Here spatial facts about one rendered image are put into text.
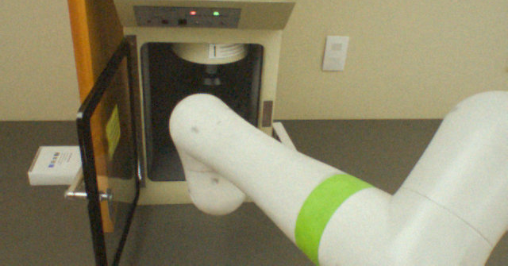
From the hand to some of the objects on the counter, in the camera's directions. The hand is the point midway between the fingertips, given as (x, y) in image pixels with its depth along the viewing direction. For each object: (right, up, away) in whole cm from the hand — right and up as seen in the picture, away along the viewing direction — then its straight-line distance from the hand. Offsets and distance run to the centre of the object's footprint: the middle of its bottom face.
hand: (210, 94), depth 121 cm
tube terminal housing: (-4, -20, +15) cm, 26 cm away
